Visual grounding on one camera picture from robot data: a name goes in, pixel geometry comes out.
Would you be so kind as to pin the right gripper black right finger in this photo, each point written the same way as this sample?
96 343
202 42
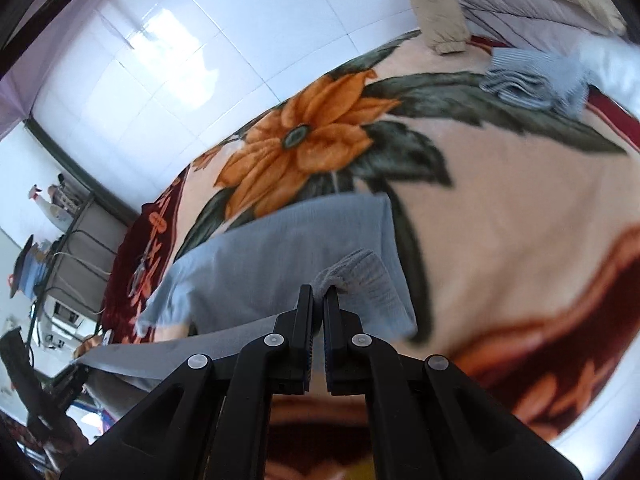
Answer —
428 420

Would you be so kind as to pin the floral fleece bed blanket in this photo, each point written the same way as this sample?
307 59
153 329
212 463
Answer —
518 230

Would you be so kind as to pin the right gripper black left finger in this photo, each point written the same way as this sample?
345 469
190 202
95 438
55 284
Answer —
209 417

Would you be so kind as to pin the beige puffer jacket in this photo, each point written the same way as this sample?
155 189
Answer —
524 23

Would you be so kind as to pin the grey sweat pants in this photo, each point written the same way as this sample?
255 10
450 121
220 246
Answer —
230 290

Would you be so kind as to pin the white spray bottle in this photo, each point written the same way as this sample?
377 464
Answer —
56 214

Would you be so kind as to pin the striped grey folded cloth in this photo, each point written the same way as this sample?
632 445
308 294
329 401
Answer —
538 81

